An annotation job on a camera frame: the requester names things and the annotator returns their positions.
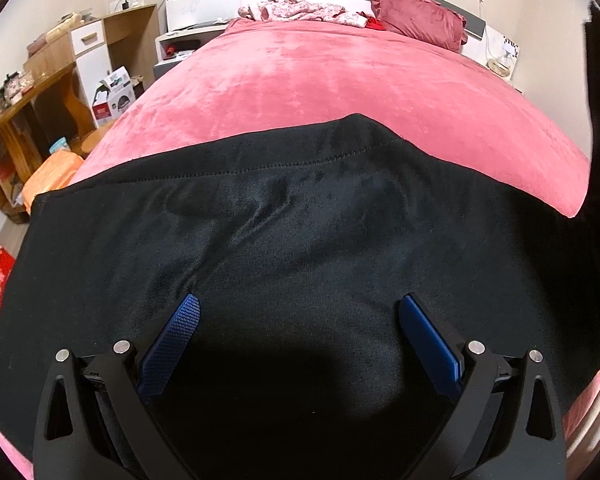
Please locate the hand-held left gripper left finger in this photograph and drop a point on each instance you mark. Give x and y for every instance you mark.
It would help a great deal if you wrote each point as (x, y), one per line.
(172, 335)

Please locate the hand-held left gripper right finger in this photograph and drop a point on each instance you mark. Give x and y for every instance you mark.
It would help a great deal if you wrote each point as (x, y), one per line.
(430, 342)

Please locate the black pants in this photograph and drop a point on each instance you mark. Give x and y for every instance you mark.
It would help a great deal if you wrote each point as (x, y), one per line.
(300, 240)

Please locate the orange plastic stool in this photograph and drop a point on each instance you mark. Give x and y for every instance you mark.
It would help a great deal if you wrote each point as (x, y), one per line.
(52, 175)

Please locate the round wooden stool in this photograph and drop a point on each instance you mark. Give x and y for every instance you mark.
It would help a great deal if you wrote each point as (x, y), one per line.
(92, 142)

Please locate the blue lidded container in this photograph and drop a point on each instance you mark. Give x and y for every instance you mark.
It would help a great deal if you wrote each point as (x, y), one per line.
(60, 146)

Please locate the white appliance carton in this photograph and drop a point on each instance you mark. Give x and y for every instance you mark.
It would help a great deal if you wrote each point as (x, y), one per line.
(114, 100)

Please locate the white bedside nightstand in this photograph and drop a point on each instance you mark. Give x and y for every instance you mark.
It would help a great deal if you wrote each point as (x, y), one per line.
(505, 80)
(185, 42)

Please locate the wooden desk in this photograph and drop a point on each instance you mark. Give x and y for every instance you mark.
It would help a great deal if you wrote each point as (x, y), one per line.
(40, 92)

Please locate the pink bed blanket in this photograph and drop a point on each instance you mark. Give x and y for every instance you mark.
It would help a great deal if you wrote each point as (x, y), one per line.
(330, 75)

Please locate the cluster of desk bottles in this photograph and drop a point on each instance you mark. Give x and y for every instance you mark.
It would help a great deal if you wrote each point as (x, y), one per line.
(7, 97)

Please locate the wooden cabinet with white drawer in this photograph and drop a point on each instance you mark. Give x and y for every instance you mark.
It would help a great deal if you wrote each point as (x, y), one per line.
(132, 35)

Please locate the red cloth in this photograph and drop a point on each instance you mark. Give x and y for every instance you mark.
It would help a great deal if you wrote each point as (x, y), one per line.
(375, 23)

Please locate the red ruffled pillow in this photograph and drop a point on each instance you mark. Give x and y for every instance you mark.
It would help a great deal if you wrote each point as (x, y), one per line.
(417, 15)

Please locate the white charger with black plug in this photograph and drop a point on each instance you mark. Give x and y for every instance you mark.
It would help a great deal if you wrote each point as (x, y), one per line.
(125, 4)

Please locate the pink floral clothes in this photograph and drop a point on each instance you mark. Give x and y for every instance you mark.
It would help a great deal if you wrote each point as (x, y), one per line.
(300, 10)

